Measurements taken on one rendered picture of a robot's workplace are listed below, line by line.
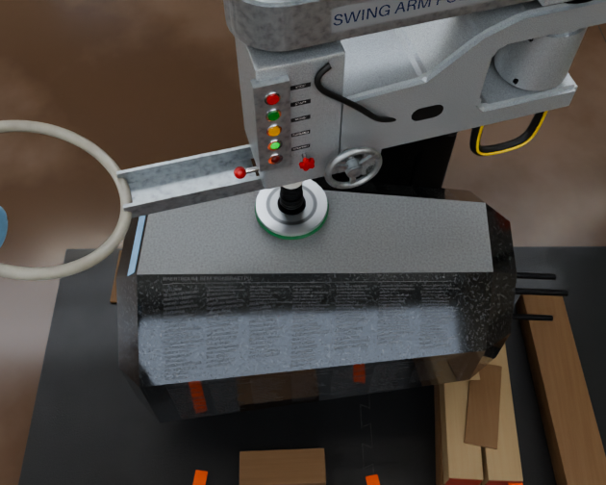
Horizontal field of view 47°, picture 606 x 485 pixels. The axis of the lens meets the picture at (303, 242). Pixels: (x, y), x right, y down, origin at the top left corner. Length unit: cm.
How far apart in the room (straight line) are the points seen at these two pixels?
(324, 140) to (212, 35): 232
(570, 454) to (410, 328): 91
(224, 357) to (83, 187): 153
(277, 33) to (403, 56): 41
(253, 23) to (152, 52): 251
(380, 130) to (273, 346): 73
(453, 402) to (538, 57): 125
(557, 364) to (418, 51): 151
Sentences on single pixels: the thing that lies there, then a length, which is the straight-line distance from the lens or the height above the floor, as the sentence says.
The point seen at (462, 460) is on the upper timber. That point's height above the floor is 24.
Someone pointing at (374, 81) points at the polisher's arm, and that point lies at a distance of 166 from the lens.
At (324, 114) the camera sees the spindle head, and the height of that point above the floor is 140.
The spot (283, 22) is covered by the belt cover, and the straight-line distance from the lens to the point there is 140.
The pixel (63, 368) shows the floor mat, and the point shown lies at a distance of 293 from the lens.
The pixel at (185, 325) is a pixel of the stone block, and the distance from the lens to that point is 207.
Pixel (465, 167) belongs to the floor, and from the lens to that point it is 338.
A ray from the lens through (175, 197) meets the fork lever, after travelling 180.
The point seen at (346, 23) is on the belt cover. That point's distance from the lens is 145.
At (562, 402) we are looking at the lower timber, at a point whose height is 12.
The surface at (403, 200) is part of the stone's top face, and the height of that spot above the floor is 86.
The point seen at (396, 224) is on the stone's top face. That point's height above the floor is 86.
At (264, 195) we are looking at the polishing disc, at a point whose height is 92.
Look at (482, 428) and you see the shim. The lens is 252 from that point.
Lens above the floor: 260
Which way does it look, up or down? 58 degrees down
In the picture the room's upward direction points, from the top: straight up
